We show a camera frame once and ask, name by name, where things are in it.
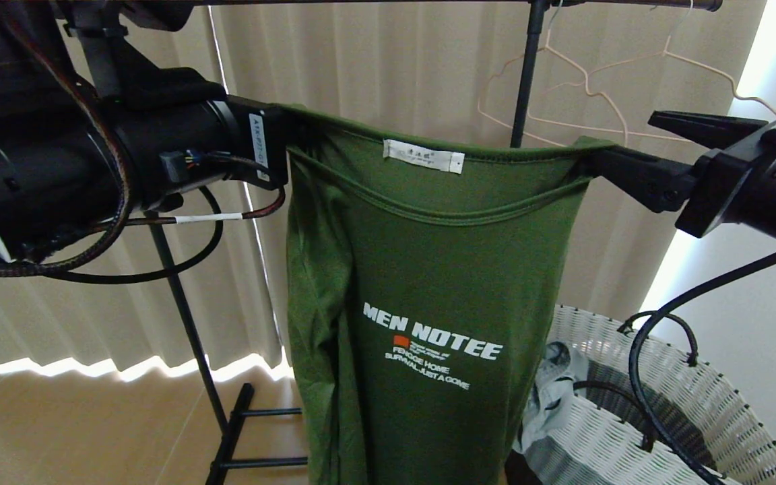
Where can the pink clothes hanger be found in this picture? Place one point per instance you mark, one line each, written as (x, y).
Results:
(566, 59)
(698, 66)

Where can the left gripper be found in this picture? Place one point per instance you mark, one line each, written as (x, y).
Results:
(172, 148)

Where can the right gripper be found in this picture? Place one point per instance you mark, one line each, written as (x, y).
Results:
(765, 182)

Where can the pale blue-grey garment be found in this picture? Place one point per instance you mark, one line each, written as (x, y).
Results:
(550, 397)

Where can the white laundry basket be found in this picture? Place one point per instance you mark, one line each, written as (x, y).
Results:
(731, 404)

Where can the green long-sleeved shirt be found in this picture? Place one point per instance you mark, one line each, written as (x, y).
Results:
(428, 269)

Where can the black clothes rack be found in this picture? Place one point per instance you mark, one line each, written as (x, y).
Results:
(528, 67)

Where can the beige curtain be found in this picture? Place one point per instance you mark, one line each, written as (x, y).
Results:
(395, 54)

